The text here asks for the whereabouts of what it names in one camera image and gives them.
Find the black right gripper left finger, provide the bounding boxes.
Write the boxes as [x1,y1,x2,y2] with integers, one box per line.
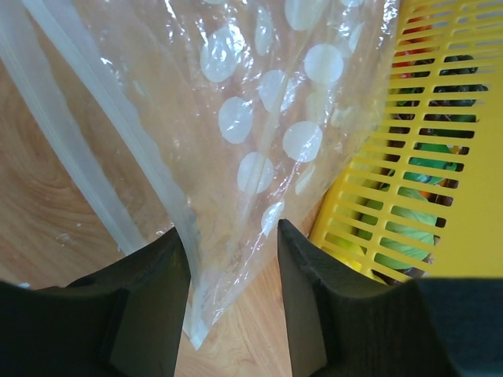
[1,229,191,376]

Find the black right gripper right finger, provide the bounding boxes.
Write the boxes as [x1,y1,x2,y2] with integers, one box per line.
[277,219,502,376]

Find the clear polka dot zip bag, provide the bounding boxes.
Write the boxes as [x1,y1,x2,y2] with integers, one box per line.
[1,1,399,348]

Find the green toy cabbage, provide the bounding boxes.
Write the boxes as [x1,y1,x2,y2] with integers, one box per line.
[357,143,462,273]

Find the yellow plastic basket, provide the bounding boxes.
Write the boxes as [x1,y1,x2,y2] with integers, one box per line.
[310,1,502,284]

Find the black toy grapes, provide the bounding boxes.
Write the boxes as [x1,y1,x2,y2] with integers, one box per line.
[390,54,489,138]

